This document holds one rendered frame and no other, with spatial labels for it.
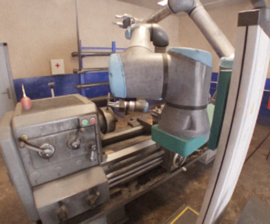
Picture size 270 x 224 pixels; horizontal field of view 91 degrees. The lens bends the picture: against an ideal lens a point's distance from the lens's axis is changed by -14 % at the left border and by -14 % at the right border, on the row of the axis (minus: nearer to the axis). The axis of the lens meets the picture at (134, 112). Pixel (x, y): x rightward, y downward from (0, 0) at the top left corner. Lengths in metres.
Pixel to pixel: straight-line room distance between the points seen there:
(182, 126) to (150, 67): 0.21
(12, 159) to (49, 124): 0.31
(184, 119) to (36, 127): 0.84
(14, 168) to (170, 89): 1.02
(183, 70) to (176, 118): 0.15
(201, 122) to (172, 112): 0.10
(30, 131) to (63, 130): 0.20
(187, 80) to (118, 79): 0.20
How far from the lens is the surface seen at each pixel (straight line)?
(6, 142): 1.09
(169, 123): 0.51
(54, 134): 1.06
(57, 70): 4.16
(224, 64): 0.92
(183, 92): 0.48
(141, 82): 0.46
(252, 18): 0.56
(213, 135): 0.62
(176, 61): 0.48
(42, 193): 1.22
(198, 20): 1.24
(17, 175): 1.20
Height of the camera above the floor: 1.62
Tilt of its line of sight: 19 degrees down
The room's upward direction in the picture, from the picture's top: straight up
